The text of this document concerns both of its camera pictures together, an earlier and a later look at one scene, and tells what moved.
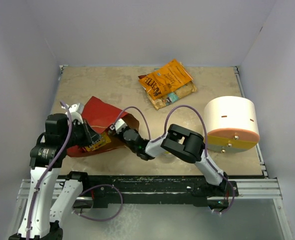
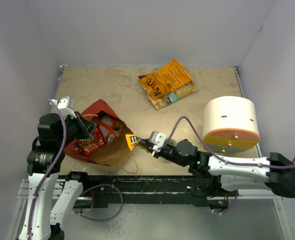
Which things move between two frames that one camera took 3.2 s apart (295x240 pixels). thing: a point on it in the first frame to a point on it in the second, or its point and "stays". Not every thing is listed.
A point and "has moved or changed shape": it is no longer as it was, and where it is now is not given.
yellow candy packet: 103,140 has moved or changed shape
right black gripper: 120,134 to 148,145
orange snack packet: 165,79 stays
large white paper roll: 231,124 stays
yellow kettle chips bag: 188,88 stays
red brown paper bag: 102,115 to 115,151
